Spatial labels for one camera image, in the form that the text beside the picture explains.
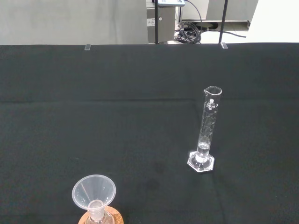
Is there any black bench cloth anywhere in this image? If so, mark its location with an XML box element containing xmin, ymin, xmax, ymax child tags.
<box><xmin>0</xmin><ymin>42</ymin><xmax>299</xmax><ymax>224</ymax></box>

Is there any grey metal cabinet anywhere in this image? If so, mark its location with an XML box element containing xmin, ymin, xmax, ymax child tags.
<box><xmin>146</xmin><ymin>6</ymin><xmax>176</xmax><ymax>44</ymax></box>

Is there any black tripod pole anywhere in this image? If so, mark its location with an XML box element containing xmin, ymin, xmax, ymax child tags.
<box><xmin>218</xmin><ymin>0</ymin><xmax>229</xmax><ymax>44</ymax></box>
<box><xmin>154</xmin><ymin>0</ymin><xmax>162</xmax><ymax>44</ymax></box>

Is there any clear plastic funnel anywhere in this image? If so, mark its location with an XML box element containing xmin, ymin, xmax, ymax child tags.
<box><xmin>71</xmin><ymin>174</ymin><xmax>117</xmax><ymax>217</ymax></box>

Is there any round-bottom glass flask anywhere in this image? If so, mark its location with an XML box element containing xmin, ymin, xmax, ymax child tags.
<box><xmin>85</xmin><ymin>200</ymin><xmax>115</xmax><ymax>224</ymax></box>

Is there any pale board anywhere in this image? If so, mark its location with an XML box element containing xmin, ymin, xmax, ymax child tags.
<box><xmin>247</xmin><ymin>0</ymin><xmax>299</xmax><ymax>44</ymax></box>

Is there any black cable bundle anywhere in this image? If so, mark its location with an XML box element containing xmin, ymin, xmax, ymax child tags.
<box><xmin>174</xmin><ymin>21</ymin><xmax>247</xmax><ymax>44</ymax></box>

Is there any brown cork ring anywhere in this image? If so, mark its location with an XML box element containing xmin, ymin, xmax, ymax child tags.
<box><xmin>78</xmin><ymin>206</ymin><xmax>124</xmax><ymax>224</ymax></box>

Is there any grey device with cable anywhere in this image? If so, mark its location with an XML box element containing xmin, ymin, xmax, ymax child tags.
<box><xmin>157</xmin><ymin>0</ymin><xmax>187</xmax><ymax>7</ymax></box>

